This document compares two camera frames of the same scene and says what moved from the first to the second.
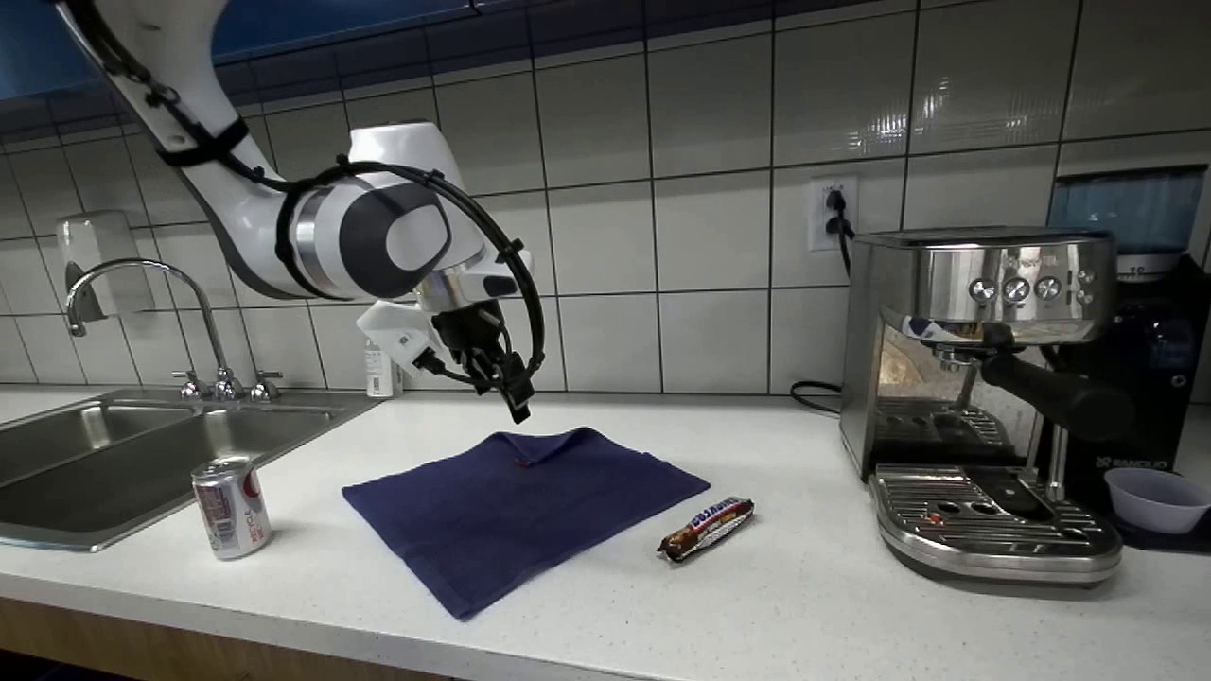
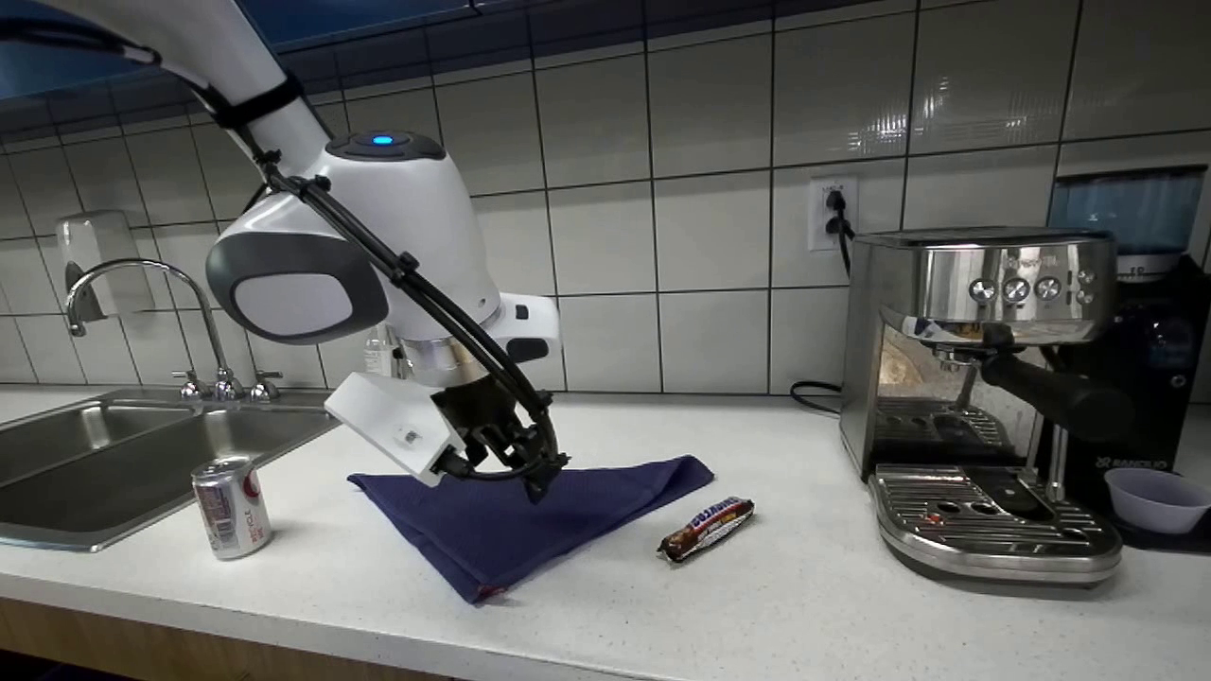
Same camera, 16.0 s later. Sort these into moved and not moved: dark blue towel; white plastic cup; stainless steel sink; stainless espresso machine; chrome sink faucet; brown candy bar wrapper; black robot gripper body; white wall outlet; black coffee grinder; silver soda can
Moved: black robot gripper body; dark blue towel
Not moved: white wall outlet; stainless steel sink; silver soda can; black coffee grinder; chrome sink faucet; white plastic cup; stainless espresso machine; brown candy bar wrapper
